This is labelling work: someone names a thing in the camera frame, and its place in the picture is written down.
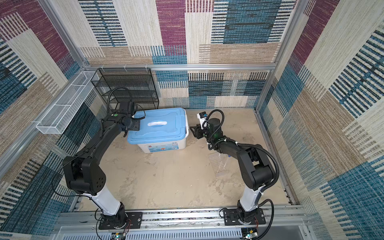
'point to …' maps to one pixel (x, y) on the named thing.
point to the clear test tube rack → (222, 163)
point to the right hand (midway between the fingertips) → (193, 127)
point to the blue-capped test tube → (229, 156)
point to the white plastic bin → (165, 146)
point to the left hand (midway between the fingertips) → (131, 122)
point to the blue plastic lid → (157, 124)
